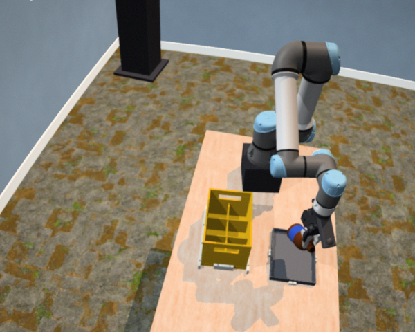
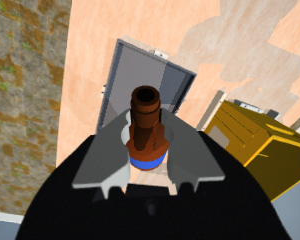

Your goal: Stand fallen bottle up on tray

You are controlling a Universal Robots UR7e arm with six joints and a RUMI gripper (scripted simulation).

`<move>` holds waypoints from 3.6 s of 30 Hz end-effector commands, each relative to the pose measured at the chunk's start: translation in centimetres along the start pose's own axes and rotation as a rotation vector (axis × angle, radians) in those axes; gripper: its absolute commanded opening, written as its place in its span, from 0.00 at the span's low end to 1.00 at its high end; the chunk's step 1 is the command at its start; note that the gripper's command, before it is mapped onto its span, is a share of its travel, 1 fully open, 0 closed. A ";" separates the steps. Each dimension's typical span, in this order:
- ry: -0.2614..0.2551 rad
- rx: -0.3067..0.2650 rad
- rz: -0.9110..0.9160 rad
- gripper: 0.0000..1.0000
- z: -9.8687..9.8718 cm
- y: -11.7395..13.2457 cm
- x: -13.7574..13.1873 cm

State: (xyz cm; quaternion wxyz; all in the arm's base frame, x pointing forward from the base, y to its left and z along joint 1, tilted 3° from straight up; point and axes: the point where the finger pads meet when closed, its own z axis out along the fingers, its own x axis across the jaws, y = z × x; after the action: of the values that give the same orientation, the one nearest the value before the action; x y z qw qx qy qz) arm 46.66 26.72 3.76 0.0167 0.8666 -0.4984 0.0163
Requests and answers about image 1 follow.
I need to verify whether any brown glass bottle with blue label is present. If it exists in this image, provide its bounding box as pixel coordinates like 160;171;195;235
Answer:
287;223;315;253

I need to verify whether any yellow divided crate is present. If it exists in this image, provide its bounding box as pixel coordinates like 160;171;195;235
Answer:
201;193;252;270

